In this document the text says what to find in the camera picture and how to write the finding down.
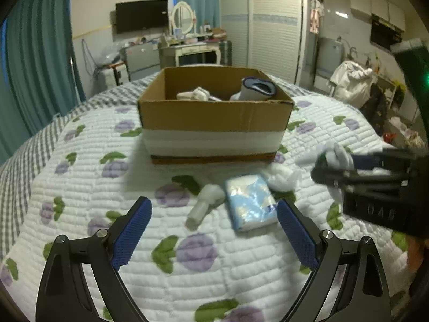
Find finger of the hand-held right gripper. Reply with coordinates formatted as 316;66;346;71
311;165;419;192
350;149;419;172

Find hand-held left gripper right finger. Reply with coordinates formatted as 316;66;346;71
276;198;393;322

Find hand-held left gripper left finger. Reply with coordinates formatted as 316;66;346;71
35;196;153;322

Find white sock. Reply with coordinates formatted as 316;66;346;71
297;142;355;171

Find white cloth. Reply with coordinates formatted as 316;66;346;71
261;164;302;193

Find light blue tissue packet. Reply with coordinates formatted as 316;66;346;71
224;174;279;232

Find small white bottle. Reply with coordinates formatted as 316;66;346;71
185;184;226;231

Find cardboard box with white band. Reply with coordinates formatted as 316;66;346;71
138;66;295;166

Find person's right hand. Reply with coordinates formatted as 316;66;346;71
406;233;423;273

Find dark garment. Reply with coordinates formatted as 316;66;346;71
360;83;389;135

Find white floral quilt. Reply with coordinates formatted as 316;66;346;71
0;90;419;322

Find white garment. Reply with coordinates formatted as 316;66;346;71
330;60;375;100

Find white washing machine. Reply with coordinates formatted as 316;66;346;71
314;37;346;94

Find white roll with blue rim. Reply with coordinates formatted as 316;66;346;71
230;77;278;101

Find black range hood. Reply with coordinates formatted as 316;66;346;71
370;13;405;52

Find white bundled socks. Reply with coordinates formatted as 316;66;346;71
176;87;222;102

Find hanging patterned clothes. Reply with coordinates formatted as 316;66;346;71
310;0;325;35

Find white sliding wardrobe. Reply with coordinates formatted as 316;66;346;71
218;0;308;85

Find grey small fridge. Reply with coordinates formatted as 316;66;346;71
122;42;161;82

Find clear plastic bag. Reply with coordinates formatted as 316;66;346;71
100;43;125;66

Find white dressing table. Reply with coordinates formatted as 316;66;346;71
159;40;224;68

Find teal curtain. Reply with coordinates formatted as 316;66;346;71
176;0;220;31
0;0;86;166

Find white oval vanity mirror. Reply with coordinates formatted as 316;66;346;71
169;2;197;38

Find white kitchen wall cabinets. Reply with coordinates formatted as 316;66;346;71
349;0;407;33

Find black wall television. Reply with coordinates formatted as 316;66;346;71
115;0;169;34

